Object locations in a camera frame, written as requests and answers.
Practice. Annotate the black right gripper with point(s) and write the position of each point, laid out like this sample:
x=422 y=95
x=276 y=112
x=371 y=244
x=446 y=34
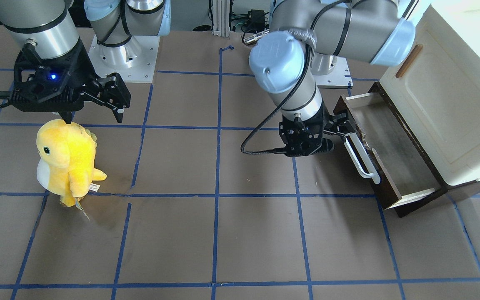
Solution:
x=82 y=66

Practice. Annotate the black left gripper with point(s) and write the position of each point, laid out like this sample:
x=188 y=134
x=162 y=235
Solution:
x=327 y=121

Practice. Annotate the wooden drawer with white handle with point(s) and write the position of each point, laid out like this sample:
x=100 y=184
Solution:
x=406 y=182

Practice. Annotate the brown wooden drawer cabinet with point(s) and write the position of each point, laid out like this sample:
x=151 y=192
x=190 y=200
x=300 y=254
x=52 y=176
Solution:
x=461 y=191

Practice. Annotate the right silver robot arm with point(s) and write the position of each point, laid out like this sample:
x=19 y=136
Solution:
x=48 y=25

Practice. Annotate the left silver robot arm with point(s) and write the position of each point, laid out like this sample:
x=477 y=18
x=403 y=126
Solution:
x=301 y=31

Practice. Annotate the yellow plush dinosaur toy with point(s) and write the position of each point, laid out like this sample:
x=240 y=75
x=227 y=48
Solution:
x=67 y=161

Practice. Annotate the white plastic storage box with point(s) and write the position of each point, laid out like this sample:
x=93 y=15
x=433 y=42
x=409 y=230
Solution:
x=439 y=93

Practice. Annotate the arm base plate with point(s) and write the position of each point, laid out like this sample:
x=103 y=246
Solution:
x=331 y=72
x=134 y=61

